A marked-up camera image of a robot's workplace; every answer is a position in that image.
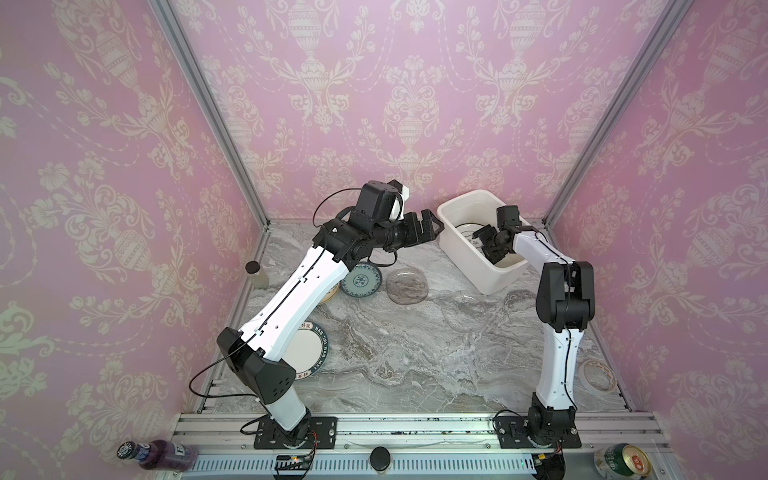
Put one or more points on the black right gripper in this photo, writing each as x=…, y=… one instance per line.
x=489, y=241

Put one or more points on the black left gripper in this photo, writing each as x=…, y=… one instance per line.
x=414, y=237

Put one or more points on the white plate black quatrefoil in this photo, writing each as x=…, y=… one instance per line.
x=475, y=234

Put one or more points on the teal blue floral plate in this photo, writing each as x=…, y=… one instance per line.
x=362, y=281

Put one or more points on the white plate green lettered rim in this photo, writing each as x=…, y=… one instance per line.
x=308, y=350

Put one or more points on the cream plate with painted willow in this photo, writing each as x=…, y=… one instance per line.
x=330, y=294

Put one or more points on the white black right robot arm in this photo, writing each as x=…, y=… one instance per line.
x=565, y=304

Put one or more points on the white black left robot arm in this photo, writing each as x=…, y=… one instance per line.
x=254, y=352

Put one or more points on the white plastic bin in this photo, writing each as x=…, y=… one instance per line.
x=464, y=215

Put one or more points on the clear glass oval plate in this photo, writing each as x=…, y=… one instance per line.
x=407, y=286

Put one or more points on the glass jar with black lid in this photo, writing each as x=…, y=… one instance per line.
x=256, y=275

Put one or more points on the black round knob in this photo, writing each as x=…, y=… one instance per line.
x=380, y=459

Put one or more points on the green beer can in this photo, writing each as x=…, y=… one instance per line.
x=622, y=461

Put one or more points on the purple drink bottle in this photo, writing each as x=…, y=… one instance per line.
x=159, y=455

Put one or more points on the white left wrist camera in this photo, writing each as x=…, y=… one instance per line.
x=402, y=195

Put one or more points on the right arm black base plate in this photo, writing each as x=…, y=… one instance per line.
x=516, y=432

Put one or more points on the aluminium rail frame front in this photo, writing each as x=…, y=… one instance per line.
x=422, y=446

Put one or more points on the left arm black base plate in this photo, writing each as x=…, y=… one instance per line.
x=312, y=432

